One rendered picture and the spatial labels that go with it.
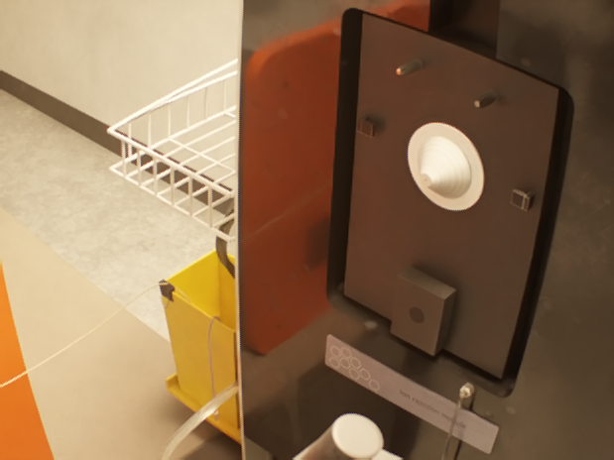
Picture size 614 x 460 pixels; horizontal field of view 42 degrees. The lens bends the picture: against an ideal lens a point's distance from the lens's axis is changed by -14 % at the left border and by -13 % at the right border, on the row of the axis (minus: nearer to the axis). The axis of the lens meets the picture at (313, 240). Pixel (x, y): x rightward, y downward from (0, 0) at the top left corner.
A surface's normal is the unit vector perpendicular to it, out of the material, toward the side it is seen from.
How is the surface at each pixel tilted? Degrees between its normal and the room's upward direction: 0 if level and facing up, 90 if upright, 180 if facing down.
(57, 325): 0
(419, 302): 90
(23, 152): 0
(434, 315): 90
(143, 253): 0
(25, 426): 90
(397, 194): 90
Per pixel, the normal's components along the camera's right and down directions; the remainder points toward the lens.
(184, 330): -0.64, 0.46
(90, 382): 0.04, -0.82
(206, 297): 0.77, 0.35
